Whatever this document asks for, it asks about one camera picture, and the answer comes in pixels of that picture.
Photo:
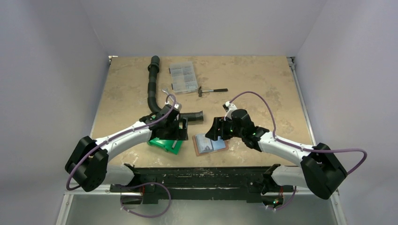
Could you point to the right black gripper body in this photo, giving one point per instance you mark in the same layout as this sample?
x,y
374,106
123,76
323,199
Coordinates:
x,y
217,128

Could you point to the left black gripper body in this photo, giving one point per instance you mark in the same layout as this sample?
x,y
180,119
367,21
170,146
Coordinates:
x,y
172,132

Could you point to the white credit card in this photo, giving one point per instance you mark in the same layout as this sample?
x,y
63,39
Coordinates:
x,y
206,145

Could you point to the green plastic bin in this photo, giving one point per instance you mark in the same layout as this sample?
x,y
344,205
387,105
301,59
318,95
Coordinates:
x,y
166,145

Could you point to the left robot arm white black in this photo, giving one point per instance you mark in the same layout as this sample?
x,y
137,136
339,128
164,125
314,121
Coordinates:
x,y
88,166

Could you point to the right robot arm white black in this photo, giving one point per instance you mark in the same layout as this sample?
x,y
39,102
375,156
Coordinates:
x,y
318,169

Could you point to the silver open-end wrench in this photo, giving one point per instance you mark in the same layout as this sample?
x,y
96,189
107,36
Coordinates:
x,y
170,98

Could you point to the clear plastic screw organizer box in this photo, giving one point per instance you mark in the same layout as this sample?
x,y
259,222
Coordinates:
x,y
183,77

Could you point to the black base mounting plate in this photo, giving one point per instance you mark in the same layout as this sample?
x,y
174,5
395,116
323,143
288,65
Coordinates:
x,y
201,183

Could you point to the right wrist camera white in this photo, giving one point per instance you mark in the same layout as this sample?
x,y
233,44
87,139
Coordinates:
x,y
229,108

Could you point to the small black-handled hammer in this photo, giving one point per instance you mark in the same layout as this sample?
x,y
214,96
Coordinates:
x,y
201,91

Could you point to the aluminium frame rail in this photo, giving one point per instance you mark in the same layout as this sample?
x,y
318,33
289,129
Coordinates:
x,y
103,207

